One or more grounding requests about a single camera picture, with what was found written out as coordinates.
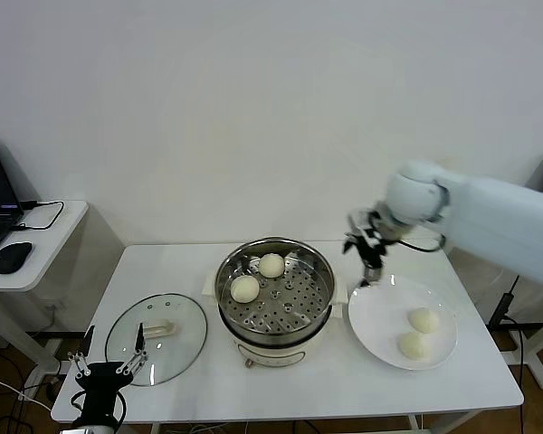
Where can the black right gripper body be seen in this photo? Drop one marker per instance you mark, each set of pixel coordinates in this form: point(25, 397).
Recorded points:
point(372, 248)

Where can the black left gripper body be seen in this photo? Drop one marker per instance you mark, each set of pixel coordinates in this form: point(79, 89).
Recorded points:
point(101, 389)

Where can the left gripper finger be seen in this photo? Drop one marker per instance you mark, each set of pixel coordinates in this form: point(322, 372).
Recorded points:
point(83, 361)
point(136, 358)

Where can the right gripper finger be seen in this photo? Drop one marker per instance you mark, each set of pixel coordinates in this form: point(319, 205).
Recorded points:
point(370, 275)
point(349, 243)

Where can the round glass pot lid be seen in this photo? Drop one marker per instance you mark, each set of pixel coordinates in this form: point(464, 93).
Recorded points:
point(181, 330)

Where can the white steamed baozi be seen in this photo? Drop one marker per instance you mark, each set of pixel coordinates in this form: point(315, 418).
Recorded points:
point(424, 320)
point(244, 289)
point(271, 266)
point(414, 346)

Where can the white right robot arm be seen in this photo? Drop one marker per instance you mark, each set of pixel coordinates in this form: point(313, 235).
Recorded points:
point(488, 217)

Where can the stainless steel steamer basket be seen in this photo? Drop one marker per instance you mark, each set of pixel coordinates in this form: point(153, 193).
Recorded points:
point(328, 289)

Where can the white round plate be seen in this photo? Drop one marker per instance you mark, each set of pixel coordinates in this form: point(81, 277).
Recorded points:
point(389, 334)

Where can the cream electric cooker base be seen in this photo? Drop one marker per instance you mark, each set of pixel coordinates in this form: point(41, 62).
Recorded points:
point(276, 352)

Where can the black computer mouse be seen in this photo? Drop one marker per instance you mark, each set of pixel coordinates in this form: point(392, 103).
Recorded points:
point(12, 257)

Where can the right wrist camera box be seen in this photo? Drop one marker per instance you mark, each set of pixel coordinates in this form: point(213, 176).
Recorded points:
point(363, 219)

